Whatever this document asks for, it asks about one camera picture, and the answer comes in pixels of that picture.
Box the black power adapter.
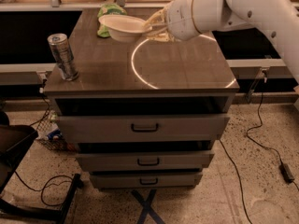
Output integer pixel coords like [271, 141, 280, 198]
[279, 162, 294, 183]

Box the black cable to adapter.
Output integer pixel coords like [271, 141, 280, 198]
[245, 91, 284, 165]

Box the top grey drawer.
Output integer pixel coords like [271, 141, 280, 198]
[57, 114, 229, 144]

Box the middle grey drawer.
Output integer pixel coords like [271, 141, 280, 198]
[76, 150, 214, 172]

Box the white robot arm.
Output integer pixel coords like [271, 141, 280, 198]
[146, 0, 299, 82]

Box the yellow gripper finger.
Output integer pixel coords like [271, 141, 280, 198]
[144, 7, 167, 27]
[146, 28, 176, 42]

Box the white paper bowl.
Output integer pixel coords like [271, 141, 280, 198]
[98, 14, 152, 43]

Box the grey drawer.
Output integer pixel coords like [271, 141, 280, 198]
[76, 150, 214, 172]
[90, 172, 203, 189]
[57, 114, 229, 144]

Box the silver redbull can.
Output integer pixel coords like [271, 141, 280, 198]
[48, 34, 78, 81]

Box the black looped cable left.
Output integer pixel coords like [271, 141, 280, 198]
[14, 171, 75, 208]

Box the grey drawer cabinet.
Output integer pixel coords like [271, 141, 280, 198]
[45, 9, 239, 176]

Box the black chair base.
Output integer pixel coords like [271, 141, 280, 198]
[0, 110, 83, 224]

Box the green chip bag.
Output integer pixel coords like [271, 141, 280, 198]
[97, 3, 127, 38]

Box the wire basket with items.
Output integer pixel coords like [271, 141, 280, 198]
[36, 110, 76, 151]

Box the bottom grey drawer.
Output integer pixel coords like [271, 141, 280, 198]
[90, 172, 203, 189]

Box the black floor cable right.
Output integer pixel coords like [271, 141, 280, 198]
[218, 138, 254, 224]

